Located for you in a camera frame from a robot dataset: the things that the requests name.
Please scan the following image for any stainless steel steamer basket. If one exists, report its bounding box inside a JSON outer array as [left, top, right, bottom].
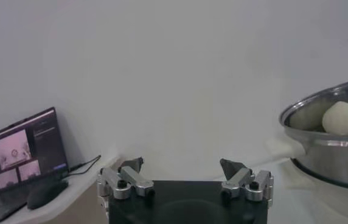
[[265, 75, 348, 193]]

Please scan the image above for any black computer mouse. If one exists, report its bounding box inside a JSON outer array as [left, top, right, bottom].
[[26, 180, 69, 210]]

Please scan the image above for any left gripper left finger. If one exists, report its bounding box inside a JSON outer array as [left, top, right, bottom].
[[96, 156, 156, 201]]

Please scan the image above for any black laptop plug cable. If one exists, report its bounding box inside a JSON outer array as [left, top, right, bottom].
[[61, 154, 102, 180]]

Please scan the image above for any white side table with mouse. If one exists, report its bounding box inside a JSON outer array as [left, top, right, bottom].
[[0, 156, 123, 224]]

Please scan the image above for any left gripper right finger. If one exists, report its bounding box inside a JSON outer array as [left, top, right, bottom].
[[219, 158, 274, 203]]

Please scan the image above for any white steamed baozi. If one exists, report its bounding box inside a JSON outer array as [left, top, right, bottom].
[[322, 100, 348, 136]]

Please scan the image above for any black laptop beside mouse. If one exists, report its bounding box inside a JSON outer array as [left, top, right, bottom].
[[0, 106, 70, 224]]

